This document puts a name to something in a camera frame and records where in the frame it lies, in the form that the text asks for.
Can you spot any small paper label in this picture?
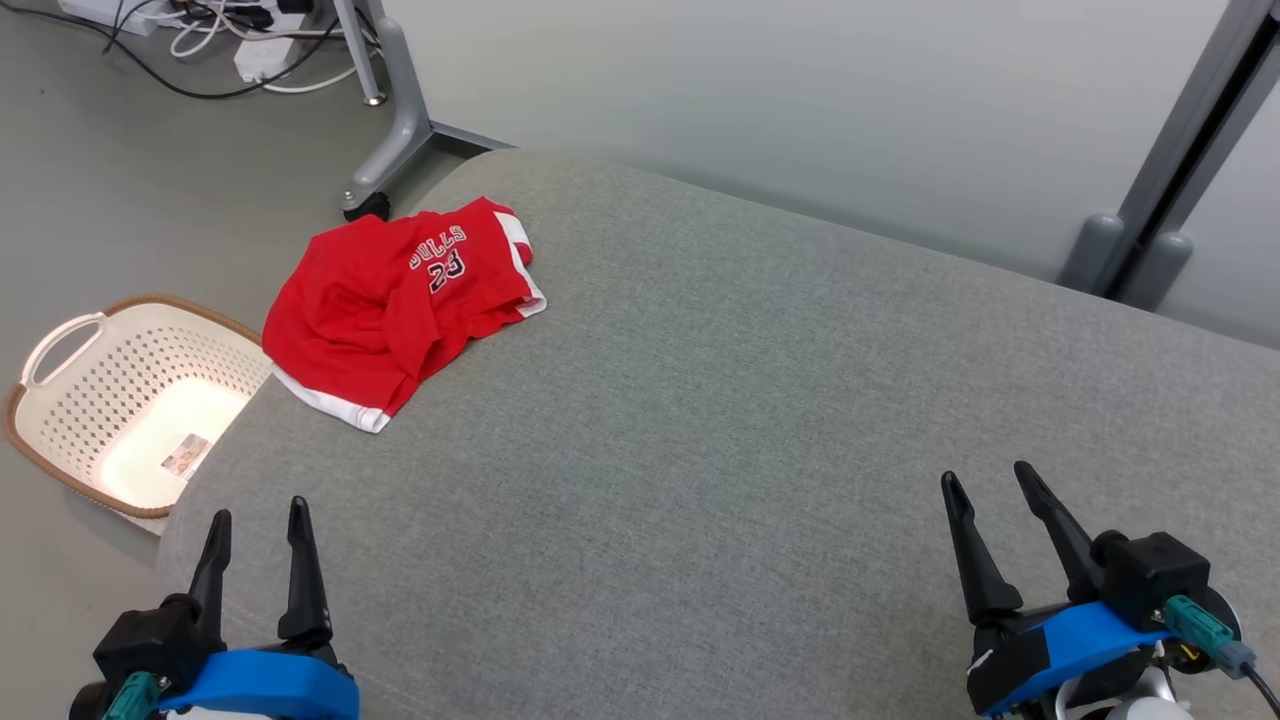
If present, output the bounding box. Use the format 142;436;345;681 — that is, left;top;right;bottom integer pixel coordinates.
161;433;212;478

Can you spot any black left cable teal plug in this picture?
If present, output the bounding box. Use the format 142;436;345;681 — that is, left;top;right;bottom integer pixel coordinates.
100;671;163;720

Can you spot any cream plastic laundry basket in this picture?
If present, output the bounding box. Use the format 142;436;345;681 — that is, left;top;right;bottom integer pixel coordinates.
3;294;274;521

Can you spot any white power strip with cables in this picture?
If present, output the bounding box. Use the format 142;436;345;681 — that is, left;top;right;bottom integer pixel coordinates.
0;0;343;101

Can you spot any black right cable teal plug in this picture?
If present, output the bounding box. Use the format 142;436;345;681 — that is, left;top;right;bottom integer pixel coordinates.
1163;595;1280;717

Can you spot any white floor cable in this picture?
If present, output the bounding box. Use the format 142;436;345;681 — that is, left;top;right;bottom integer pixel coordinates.
168;0;363;96

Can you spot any red basketball jersey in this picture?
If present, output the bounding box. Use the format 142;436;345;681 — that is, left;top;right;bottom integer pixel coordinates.
262;196;548;434

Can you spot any black cable teal plug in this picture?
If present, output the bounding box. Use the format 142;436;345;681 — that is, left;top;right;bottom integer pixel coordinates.
1163;595;1280;717
100;671;163;720

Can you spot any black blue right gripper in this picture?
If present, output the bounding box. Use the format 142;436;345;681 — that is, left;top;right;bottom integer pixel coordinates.
940;461;1243;717

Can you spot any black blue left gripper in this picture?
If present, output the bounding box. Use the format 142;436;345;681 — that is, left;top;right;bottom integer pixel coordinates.
68;496;361;720

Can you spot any grey table leg with caster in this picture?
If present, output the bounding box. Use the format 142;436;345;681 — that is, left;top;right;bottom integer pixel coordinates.
335;0;516;223

